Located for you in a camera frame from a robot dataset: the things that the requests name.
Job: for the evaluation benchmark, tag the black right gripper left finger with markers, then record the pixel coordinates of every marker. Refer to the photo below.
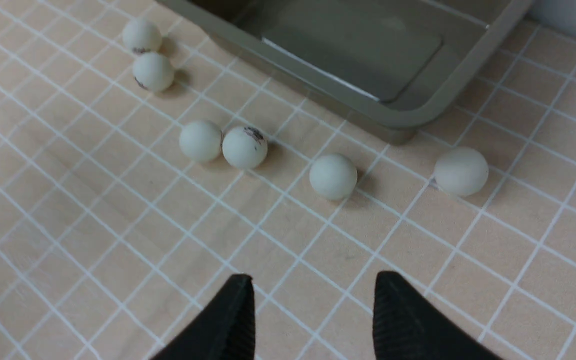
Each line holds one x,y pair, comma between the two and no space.
225,329

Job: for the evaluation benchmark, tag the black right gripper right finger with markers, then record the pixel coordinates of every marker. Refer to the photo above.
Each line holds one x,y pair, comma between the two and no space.
406,326

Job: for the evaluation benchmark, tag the white table-tennis ball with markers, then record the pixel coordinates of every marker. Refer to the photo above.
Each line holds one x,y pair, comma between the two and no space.
333,176
461,172
201,141

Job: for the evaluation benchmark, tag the white ball with logo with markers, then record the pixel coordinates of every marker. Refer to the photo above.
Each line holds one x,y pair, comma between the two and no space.
141,36
245,147
153,72

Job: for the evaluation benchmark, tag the checkered beige tablecloth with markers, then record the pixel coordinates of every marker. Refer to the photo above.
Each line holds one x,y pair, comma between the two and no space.
112,240

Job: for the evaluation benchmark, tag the olive green plastic bin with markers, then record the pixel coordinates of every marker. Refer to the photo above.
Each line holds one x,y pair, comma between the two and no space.
393,66

